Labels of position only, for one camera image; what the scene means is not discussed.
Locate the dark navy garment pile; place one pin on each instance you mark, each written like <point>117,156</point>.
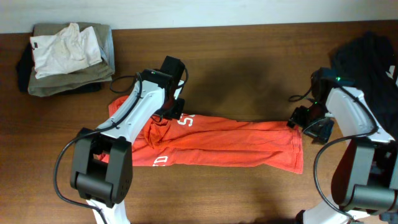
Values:
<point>367,60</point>

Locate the folded light blue garment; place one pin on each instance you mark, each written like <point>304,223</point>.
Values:
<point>108,46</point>

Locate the folded olive green garment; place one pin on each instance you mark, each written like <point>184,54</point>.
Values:
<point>52,85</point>

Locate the folded white garment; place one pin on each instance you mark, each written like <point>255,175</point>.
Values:
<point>67,51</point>

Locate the folded black garment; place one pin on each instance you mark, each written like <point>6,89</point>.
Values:
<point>24,68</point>

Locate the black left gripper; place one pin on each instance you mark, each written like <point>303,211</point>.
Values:
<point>175,110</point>

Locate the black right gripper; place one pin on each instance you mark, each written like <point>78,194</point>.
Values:
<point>319,135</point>

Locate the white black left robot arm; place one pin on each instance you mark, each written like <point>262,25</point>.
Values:
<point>102,158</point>

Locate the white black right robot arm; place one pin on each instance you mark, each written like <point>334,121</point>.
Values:
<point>364,183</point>

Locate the orange printed t-shirt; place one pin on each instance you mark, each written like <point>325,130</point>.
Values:
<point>200,140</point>

